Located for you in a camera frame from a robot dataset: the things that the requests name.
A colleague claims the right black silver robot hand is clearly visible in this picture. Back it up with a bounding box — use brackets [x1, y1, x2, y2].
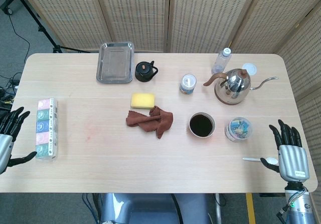
[260, 119, 310, 183]

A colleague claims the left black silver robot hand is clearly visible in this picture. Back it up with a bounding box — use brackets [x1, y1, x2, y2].
[0, 106, 38, 176]

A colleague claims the white plastic spoon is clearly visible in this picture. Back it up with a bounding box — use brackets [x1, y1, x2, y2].
[242, 156, 278, 165]

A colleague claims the white bowl of coffee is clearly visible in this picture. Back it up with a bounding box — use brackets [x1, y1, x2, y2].
[188, 111, 216, 137]

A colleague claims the pack of colourful tissue packets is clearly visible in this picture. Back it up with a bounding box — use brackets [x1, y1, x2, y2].
[35, 97, 59, 162]

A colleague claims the clear tub of binder clips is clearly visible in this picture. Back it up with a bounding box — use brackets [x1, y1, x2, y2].
[224, 117, 253, 142]

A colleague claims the white table leg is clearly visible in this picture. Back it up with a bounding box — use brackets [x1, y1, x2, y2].
[215, 193, 224, 224]

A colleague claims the steel gooseneck kettle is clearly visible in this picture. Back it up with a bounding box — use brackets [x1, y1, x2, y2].
[203, 68, 279, 105]

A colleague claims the white round lid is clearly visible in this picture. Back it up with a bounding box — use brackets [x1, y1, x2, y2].
[242, 62, 258, 76]

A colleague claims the black tripod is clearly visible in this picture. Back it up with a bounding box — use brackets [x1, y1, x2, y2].
[10, 0, 91, 54]

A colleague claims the clear plastic water bottle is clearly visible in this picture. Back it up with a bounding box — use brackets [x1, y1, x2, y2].
[211, 47, 232, 75]

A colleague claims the small jar with white lid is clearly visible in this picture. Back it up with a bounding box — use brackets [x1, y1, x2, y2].
[179, 73, 198, 95]

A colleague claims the brown cloth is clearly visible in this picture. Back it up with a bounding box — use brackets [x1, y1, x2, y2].
[125, 105, 174, 140]

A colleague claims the stainless steel tray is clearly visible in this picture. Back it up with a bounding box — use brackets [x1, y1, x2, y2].
[96, 41, 134, 84]

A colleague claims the yellow sponge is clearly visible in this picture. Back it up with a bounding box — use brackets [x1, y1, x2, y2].
[130, 92, 155, 110]

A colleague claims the grey robot torso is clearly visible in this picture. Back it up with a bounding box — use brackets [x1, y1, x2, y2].
[99, 193, 210, 224]

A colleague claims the small black teapot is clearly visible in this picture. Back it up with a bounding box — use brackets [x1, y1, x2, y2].
[134, 60, 159, 82]

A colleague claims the woven folding screen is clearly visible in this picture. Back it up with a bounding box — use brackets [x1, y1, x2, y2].
[15, 0, 321, 199]

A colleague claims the floor cables and power strip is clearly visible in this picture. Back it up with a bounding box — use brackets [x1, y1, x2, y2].
[0, 72, 20, 109]

